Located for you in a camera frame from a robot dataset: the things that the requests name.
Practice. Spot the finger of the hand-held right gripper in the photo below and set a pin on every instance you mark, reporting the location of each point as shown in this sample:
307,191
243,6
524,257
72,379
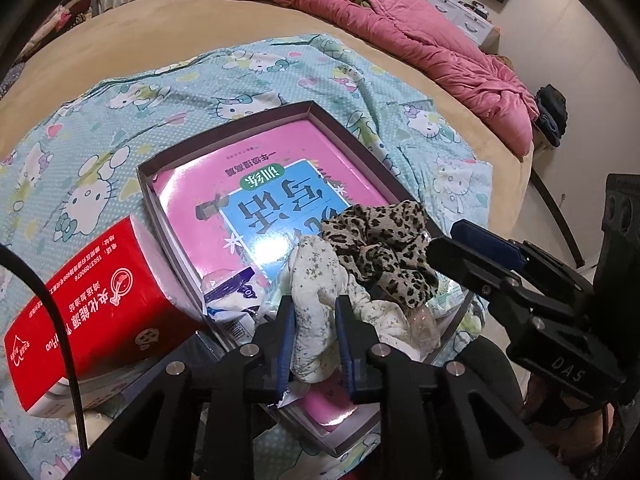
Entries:
465,265
485,240

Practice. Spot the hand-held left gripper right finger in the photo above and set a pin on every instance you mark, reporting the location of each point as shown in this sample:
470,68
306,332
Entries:
345,345

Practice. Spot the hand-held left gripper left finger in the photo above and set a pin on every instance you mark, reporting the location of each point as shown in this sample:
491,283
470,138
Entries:
285,345

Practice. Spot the white star-print cloth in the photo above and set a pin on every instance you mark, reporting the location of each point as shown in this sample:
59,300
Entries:
315,300

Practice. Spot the white plastic packet blue label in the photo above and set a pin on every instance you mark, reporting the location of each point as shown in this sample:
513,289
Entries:
232,295

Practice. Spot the leopard print cloth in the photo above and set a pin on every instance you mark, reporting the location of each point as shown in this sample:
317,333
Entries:
385,245

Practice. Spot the brown-edged cardboard box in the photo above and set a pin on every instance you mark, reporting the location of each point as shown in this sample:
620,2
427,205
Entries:
155,200

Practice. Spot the pale green plastic packet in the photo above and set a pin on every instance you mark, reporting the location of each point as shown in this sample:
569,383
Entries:
450,300

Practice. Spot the clear plastic bag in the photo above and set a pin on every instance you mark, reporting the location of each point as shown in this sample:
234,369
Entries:
425,327

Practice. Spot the black bag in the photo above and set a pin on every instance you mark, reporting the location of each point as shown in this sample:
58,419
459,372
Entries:
551,115

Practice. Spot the pink book with blue panel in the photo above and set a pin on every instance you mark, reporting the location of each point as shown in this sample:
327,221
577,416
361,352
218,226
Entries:
235,185

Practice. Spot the red and white tissue box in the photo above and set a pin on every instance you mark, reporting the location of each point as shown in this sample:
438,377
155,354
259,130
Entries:
95,310

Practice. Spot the pink quilt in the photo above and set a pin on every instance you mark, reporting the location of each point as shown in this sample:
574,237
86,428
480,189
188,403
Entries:
430,45

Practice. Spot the white drawer cabinet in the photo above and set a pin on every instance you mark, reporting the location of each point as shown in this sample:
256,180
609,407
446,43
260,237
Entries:
462,15

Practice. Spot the light blue cat-print blanket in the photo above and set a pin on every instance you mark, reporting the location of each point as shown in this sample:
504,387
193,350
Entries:
150,100

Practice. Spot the beige bed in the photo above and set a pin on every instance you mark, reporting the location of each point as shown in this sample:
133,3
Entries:
165,25

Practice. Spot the dark wooden bed frame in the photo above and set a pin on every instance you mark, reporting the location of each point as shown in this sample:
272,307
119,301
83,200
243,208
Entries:
555,210

